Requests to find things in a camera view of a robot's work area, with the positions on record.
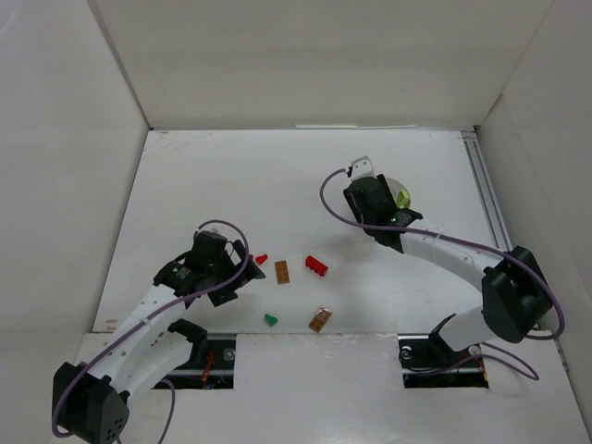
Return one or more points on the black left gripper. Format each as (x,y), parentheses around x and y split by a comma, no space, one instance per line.
(236,276)

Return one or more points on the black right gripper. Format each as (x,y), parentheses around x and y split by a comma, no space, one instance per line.
(408,216)

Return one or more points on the pale yellow-green lego brick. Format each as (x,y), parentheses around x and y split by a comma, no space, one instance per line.
(403,199)

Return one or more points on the orange-brown long lego plate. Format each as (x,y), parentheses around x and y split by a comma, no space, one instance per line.
(282,272)

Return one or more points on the small green lego piece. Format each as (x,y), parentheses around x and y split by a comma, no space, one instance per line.
(270,319)

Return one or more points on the red long lego brick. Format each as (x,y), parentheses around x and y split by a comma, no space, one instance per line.
(316,265)

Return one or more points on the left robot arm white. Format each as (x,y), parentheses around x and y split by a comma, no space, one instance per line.
(91,400)

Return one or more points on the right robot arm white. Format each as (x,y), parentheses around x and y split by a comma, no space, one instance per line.
(514,294)

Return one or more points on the white round divided container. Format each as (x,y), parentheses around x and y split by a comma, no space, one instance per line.
(395,186)

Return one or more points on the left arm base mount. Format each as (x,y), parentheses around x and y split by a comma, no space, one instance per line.
(210,368)

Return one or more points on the aluminium rail right edge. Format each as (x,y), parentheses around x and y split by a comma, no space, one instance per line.
(495,221)

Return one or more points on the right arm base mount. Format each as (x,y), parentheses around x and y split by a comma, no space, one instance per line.
(428,362)

